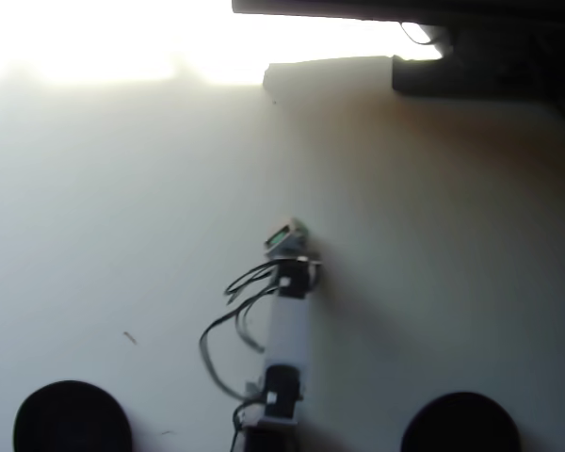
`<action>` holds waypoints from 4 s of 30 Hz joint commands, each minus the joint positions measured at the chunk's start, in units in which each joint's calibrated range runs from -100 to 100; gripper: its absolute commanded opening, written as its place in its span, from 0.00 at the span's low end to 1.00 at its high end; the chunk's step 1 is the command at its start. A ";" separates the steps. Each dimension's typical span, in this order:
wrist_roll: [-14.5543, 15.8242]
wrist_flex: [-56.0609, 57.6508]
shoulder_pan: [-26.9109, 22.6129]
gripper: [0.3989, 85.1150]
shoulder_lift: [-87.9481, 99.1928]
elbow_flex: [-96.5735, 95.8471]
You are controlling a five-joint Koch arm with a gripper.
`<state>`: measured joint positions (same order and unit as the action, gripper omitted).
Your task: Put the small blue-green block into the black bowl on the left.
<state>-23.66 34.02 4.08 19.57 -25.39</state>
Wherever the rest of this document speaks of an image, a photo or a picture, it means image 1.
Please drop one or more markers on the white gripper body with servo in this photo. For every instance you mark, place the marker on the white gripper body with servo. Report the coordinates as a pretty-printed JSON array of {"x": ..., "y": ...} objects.
[{"x": 287, "y": 240}]

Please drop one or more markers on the grey flat slab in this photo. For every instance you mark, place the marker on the grey flat slab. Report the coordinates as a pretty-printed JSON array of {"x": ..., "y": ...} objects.
[{"x": 325, "y": 73}]

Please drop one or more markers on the small green sliver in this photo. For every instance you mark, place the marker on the small green sliver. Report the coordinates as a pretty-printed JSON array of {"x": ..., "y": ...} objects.
[{"x": 130, "y": 338}]

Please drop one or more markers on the dark overhead bar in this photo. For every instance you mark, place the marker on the dark overhead bar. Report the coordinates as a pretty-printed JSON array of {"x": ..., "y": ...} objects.
[{"x": 358, "y": 8}]

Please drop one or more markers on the black round bowl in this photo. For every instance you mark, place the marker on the black round bowl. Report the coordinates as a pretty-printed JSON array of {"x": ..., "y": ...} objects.
[
  {"x": 70, "y": 419},
  {"x": 459, "y": 424}
]

